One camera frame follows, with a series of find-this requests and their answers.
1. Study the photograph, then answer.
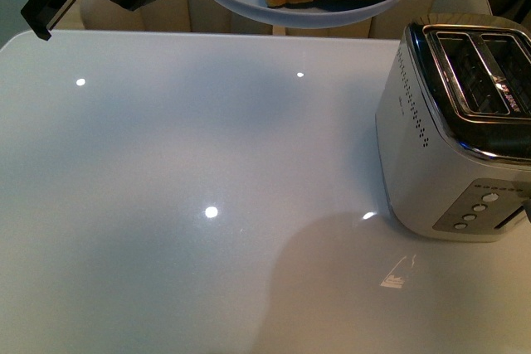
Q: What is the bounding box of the white round plate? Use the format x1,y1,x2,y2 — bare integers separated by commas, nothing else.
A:
214,0,401,29

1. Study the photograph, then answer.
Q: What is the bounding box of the white chrome toaster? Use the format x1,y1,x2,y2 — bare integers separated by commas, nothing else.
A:
375,13,530,242

